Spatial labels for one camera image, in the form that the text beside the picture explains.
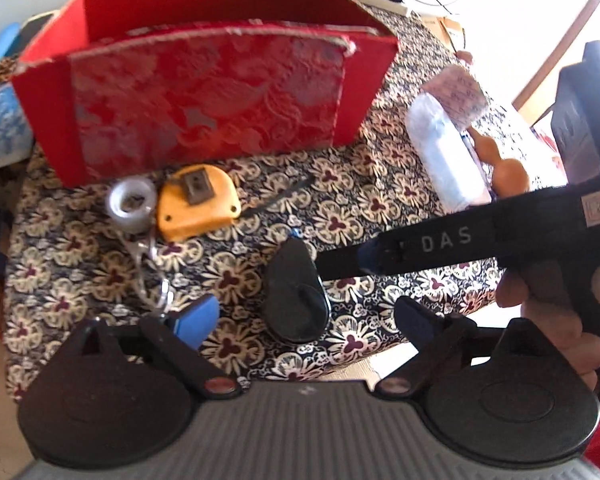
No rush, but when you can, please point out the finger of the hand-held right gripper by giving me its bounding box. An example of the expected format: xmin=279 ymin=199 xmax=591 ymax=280
xmin=314 ymin=187 xmax=586 ymax=282

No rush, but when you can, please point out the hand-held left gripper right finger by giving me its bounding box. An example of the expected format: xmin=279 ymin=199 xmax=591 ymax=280
xmin=375 ymin=296 xmax=556 ymax=401

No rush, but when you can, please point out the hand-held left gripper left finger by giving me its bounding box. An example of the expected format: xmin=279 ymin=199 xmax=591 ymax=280
xmin=75 ymin=294 xmax=243 ymax=401

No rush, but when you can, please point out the key bunch with ring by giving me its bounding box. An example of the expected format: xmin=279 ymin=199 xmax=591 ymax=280
xmin=122 ymin=232 xmax=181 ymax=321

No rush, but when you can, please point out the black oval case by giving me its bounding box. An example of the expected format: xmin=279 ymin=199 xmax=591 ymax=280
xmin=262 ymin=237 xmax=331 ymax=345

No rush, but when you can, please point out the yellow tape measure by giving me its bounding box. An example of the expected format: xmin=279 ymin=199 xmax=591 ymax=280
xmin=157 ymin=165 xmax=315 ymax=242

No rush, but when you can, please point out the red cardboard box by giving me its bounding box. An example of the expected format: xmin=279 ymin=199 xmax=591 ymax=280
xmin=11 ymin=0 xmax=400 ymax=187

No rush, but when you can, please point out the person's right hand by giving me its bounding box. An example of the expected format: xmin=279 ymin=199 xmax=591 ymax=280
xmin=495 ymin=269 xmax=600 ymax=392

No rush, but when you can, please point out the brown wooden gourd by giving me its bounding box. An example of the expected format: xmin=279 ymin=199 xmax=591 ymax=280
xmin=467 ymin=125 xmax=531 ymax=196

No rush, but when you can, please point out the translucent white plastic package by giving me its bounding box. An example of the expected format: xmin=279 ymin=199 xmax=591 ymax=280
xmin=405 ymin=92 xmax=491 ymax=213

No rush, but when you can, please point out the pink printed packet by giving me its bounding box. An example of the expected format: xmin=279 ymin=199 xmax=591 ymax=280
xmin=422 ymin=65 xmax=491 ymax=131

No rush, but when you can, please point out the clear tape roll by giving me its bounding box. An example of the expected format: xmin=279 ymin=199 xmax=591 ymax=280
xmin=105 ymin=178 xmax=158 ymax=233

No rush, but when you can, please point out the orange cardboard envelope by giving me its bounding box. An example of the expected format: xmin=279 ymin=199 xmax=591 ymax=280
xmin=422 ymin=15 xmax=468 ymax=52

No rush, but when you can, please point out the gold edged smartphone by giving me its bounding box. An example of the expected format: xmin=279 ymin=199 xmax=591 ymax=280
xmin=17 ymin=12 xmax=56 ymax=45

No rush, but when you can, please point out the blue glasses case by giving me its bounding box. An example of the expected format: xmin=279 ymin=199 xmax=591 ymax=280
xmin=0 ymin=22 xmax=22 ymax=73

